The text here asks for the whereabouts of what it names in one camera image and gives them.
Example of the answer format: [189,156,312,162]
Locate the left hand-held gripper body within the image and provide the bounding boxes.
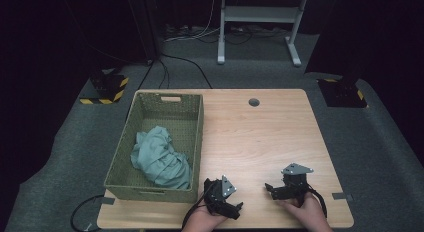
[203,174,238,216]

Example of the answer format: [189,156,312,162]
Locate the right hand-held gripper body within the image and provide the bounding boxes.
[279,162,315,207]

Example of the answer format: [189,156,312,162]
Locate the teal cloth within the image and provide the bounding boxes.
[130,125,193,191]

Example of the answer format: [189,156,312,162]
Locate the green woven basket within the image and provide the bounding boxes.
[103,90,205,204]

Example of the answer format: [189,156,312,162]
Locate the person's left hand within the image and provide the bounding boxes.
[181,205,230,232]

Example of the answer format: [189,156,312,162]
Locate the person's right hand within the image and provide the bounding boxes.
[276,191,335,232]

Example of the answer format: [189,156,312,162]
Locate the grey tape strip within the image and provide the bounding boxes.
[331,192,354,202]
[93,195,116,206]

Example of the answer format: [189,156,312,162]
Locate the black yellow-striped stand base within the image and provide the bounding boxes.
[78,69,130,106]
[316,77,369,109]

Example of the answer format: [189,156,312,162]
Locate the white metal stand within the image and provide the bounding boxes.
[216,0,310,67]

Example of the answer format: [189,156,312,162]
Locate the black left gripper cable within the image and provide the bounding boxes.
[181,186,210,230]

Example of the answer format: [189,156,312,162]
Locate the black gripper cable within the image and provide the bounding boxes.
[181,186,210,230]
[307,186,329,219]

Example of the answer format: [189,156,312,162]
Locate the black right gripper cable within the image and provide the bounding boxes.
[307,186,329,219]

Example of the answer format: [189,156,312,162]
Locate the long black floor cable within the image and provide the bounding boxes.
[159,52,214,90]

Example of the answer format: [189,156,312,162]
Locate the thin black floor cable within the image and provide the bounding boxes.
[137,59,171,91]

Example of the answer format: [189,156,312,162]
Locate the black looped floor cable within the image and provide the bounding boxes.
[69,194,106,232]

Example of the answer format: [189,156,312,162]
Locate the tangled black cables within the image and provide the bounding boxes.
[223,25,289,46]

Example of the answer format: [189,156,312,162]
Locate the bundle of white cables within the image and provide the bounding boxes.
[163,0,222,44]

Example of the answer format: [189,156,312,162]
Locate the black stand post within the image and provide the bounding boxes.
[126,0,160,62]

